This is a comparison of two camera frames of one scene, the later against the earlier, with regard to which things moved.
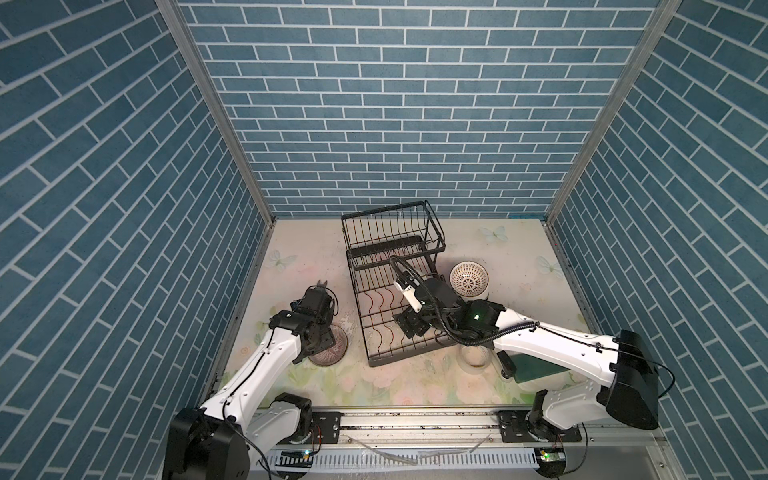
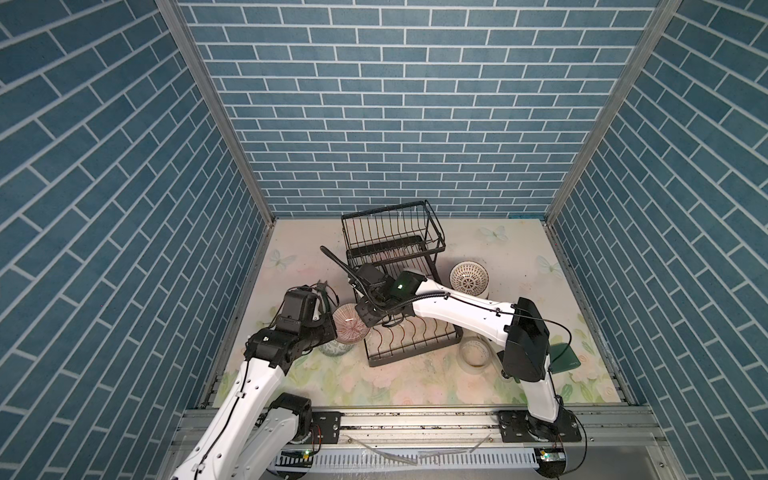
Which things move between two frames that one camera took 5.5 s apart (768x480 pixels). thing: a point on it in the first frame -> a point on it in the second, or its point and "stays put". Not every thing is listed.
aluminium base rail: [365, 435] stays put
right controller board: [551, 461] stays put
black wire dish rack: [372, 239] stays put
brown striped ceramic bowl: [334, 353] -> [349, 328]
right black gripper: [411, 315] -> [365, 317]
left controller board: [295, 459] stays put
